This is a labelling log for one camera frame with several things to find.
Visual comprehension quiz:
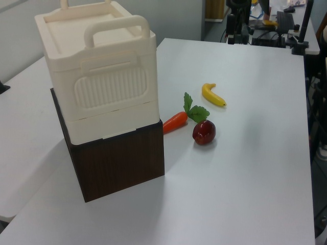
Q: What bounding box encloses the dark brown wooden drawer box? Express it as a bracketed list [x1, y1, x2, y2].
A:
[50, 87, 166, 203]

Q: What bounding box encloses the yellow toy banana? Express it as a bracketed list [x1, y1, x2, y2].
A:
[201, 83, 227, 107]

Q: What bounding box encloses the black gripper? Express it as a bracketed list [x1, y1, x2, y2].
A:
[226, 0, 253, 35]

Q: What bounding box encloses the black equipment block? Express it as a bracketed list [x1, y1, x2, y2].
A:
[228, 34, 251, 45]

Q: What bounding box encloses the red toy apple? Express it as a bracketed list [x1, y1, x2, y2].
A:
[192, 119, 217, 145]

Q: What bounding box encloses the orange toy carrot with leaves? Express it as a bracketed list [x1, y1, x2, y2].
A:
[162, 92, 211, 135]

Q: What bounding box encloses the black electronics box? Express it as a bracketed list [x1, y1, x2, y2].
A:
[251, 30, 286, 48]

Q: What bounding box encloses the cream cabinet door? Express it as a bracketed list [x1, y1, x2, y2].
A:
[154, 38, 159, 103]

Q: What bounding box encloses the cream plastic cabinet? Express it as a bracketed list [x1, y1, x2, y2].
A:
[34, 0, 159, 146]

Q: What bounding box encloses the small yellow object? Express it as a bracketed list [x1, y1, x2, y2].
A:
[261, 19, 279, 28]

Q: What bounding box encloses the yellow wooden panel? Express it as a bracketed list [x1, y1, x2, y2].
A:
[205, 0, 226, 22]

